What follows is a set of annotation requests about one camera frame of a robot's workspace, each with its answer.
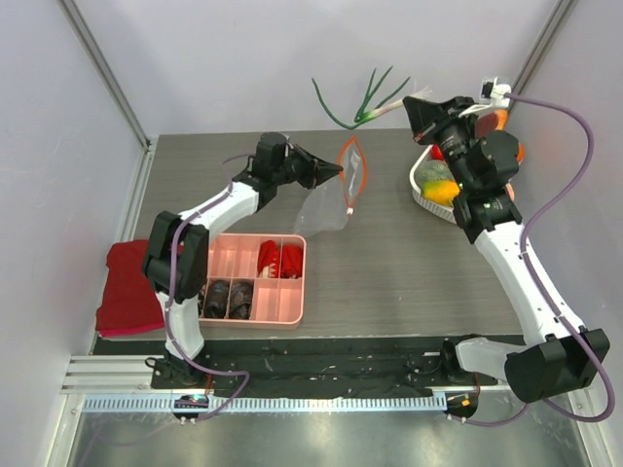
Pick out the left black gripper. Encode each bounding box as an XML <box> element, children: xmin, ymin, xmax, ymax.
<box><xmin>273</xmin><ymin>145</ymin><xmax>342</xmax><ymax>191</ymax></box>

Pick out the clear orange zip top bag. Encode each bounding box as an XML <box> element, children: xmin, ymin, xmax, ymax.
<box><xmin>293</xmin><ymin>136</ymin><xmax>368</xmax><ymax>237</ymax></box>

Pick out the toy green onion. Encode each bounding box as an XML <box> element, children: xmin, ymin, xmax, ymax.
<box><xmin>311</xmin><ymin>64</ymin><xmax>433</xmax><ymax>129</ymax></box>

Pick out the toy yellow green mango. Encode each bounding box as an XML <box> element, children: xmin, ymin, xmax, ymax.
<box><xmin>421</xmin><ymin>180</ymin><xmax>460</xmax><ymax>207</ymax></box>

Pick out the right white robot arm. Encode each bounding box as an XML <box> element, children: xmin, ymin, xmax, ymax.
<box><xmin>403</xmin><ymin>96</ymin><xmax>610</xmax><ymax>404</ymax></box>

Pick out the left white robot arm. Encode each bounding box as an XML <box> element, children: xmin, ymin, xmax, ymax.
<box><xmin>142</xmin><ymin>132</ymin><xmax>343</xmax><ymax>388</ymax></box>

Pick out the toy red apple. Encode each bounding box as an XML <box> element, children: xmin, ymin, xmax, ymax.
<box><xmin>430</xmin><ymin>145</ymin><xmax>444</xmax><ymax>161</ymax></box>

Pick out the toy green melon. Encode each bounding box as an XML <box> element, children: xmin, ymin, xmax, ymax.
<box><xmin>414</xmin><ymin>160</ymin><xmax>454</xmax><ymax>187</ymax></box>

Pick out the red folded sock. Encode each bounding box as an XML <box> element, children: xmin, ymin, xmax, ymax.
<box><xmin>279</xmin><ymin>244</ymin><xmax>304</xmax><ymax>279</ymax></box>

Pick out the white plastic fruit basket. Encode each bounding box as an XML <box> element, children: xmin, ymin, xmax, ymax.
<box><xmin>409</xmin><ymin>145</ymin><xmax>456</xmax><ymax>224</ymax></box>

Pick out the toy orange fruit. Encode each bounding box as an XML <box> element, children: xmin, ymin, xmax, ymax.
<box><xmin>517</xmin><ymin>143</ymin><xmax>525</xmax><ymax>164</ymax></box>

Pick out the red sock with white trim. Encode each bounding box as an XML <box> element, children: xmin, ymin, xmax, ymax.
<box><xmin>257</xmin><ymin>240</ymin><xmax>281</xmax><ymax>278</ymax></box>

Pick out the pink divided organizer box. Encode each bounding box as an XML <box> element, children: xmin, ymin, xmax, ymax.
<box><xmin>200</xmin><ymin>233</ymin><xmax>307</xmax><ymax>330</ymax></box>

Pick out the brown blue floral rolled tie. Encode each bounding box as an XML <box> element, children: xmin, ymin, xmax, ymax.
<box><xmin>202</xmin><ymin>279</ymin><xmax>230</xmax><ymax>319</ymax></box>

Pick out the red folded cloth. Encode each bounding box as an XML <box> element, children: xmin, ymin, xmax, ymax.
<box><xmin>95</xmin><ymin>239</ymin><xmax>164</xmax><ymax>338</ymax></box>

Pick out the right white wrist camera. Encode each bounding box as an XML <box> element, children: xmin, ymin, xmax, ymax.
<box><xmin>479</xmin><ymin>77</ymin><xmax>512</xmax><ymax>108</ymax></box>

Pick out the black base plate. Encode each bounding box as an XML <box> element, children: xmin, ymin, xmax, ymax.
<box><xmin>94</xmin><ymin>336</ymin><xmax>505</xmax><ymax>399</ymax></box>

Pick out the white slotted cable duct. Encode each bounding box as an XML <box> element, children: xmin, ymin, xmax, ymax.
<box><xmin>82</xmin><ymin>393</ymin><xmax>447</xmax><ymax>414</ymax></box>

